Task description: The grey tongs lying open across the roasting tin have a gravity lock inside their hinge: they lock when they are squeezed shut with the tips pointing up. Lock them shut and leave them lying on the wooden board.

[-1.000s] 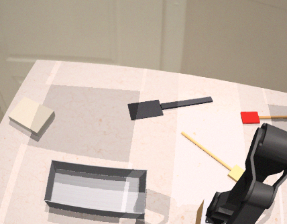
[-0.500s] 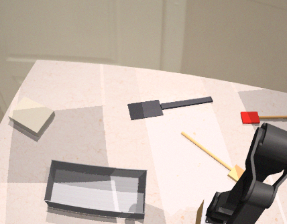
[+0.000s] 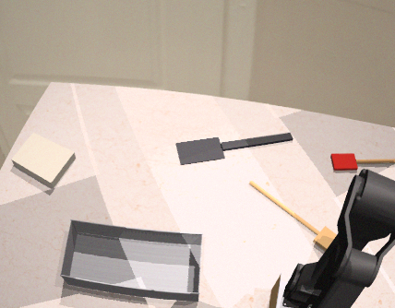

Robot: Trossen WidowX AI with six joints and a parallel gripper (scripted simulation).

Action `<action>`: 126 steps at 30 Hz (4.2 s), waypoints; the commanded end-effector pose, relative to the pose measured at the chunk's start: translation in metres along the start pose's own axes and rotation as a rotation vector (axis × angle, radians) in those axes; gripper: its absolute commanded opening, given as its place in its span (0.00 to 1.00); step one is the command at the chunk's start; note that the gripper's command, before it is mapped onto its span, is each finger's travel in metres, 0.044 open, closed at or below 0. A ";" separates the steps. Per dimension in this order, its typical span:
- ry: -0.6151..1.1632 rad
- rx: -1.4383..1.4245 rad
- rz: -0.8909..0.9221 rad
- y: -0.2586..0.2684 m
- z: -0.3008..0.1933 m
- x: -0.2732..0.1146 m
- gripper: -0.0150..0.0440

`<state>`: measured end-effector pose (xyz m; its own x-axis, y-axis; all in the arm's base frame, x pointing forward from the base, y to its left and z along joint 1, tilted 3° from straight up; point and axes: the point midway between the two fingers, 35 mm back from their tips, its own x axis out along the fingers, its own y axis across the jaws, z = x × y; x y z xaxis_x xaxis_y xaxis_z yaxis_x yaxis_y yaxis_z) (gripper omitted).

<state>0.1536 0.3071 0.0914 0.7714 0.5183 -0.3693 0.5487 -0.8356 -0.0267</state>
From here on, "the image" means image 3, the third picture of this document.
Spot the red spatula with wooden handle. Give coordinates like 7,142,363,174
331,153,395,171

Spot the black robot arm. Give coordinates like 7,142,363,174
282,169,395,308

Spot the dark grey spatula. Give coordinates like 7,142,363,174
175,133,293,165

